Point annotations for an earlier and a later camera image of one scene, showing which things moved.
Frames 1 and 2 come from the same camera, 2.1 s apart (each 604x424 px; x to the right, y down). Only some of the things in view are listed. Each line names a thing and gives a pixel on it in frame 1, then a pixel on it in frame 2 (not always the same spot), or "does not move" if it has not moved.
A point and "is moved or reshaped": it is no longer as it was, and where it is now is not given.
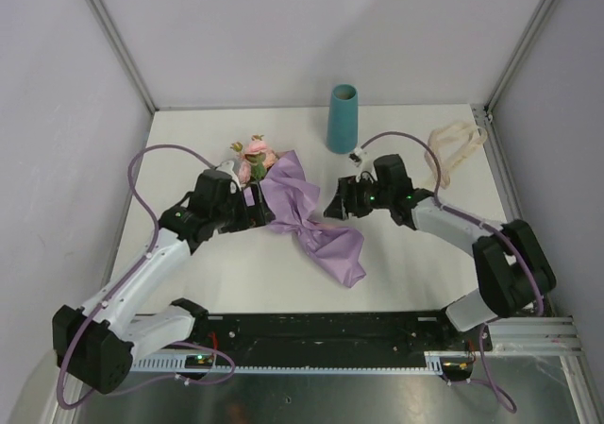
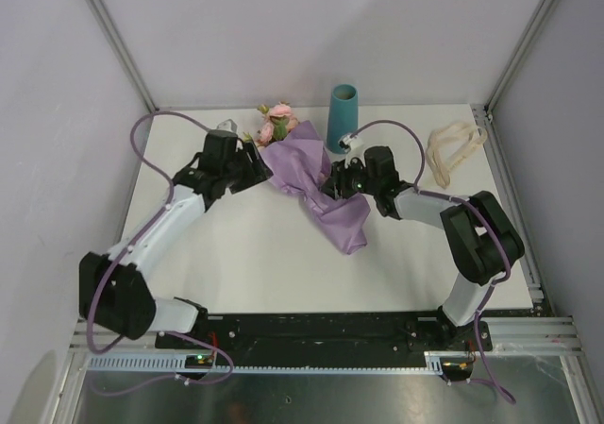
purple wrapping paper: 289,197 to 300,166
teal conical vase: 343,119 does not move
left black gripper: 251,216 to 257,168
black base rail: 338,334 does not move
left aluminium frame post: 117,36 does not move
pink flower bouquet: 256,161 is moved or reshaped
